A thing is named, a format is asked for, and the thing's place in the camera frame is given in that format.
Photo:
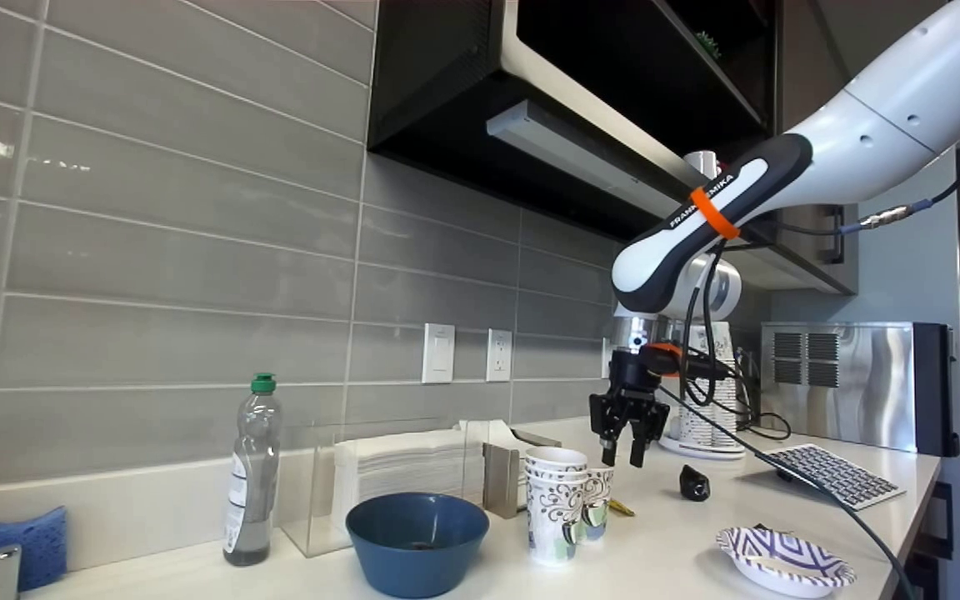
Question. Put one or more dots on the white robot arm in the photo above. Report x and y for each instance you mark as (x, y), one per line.
(894, 117)

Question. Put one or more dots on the clear plastic bottle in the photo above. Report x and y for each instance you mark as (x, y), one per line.
(250, 483)

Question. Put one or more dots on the blue white paper plate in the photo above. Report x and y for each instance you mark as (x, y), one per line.
(784, 562)

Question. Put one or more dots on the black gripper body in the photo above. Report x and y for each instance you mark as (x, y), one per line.
(627, 398)

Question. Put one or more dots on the yellow packet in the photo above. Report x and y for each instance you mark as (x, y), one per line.
(622, 507)

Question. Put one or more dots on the white light switch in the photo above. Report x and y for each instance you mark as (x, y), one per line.
(438, 356)

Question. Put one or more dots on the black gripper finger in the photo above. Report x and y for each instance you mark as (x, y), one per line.
(608, 446)
(642, 442)

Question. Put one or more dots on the napkin holder with napkins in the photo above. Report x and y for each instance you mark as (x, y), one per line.
(501, 455)

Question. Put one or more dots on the black upper cabinet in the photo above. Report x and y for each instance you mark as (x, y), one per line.
(575, 108)

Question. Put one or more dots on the paper cup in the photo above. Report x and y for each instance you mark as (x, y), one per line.
(554, 500)
(594, 500)

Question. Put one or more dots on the small black object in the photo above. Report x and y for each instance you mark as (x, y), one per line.
(695, 483)

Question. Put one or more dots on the white power outlet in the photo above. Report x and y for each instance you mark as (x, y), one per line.
(496, 356)

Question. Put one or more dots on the white keyboard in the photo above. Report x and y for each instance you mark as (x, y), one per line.
(834, 473)

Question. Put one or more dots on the dark blue bowl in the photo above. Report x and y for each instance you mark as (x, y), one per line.
(415, 546)

